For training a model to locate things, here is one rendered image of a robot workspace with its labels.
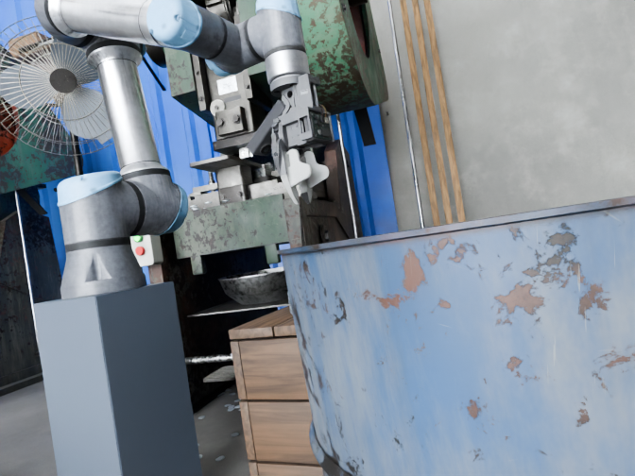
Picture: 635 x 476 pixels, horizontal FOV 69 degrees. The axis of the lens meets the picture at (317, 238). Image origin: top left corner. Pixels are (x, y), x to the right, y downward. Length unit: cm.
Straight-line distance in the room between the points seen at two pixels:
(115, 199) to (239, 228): 57
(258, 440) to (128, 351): 28
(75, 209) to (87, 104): 136
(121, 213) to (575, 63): 242
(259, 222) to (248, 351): 63
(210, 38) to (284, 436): 68
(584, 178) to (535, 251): 254
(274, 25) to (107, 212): 45
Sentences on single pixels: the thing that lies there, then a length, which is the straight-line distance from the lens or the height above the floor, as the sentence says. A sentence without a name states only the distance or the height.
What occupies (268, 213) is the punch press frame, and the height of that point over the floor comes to 59.
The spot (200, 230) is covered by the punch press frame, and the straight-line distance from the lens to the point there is 150.
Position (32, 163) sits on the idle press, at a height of 110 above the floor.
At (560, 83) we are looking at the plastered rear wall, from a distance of 283.
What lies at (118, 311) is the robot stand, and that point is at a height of 42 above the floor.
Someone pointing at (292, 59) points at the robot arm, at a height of 79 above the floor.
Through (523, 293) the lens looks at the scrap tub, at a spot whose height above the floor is 44.
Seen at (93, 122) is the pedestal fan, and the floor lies 115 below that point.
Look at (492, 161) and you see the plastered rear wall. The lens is 271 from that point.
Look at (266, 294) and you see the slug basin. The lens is 154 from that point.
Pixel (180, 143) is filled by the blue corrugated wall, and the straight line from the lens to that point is 320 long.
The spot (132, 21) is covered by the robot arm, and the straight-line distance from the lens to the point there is 90.
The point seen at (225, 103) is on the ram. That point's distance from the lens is 169.
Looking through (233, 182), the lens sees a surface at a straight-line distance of 152.
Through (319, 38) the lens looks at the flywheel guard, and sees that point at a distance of 139.
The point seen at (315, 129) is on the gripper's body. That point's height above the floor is 67.
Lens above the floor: 48
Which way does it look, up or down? 1 degrees up
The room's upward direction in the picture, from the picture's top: 9 degrees counter-clockwise
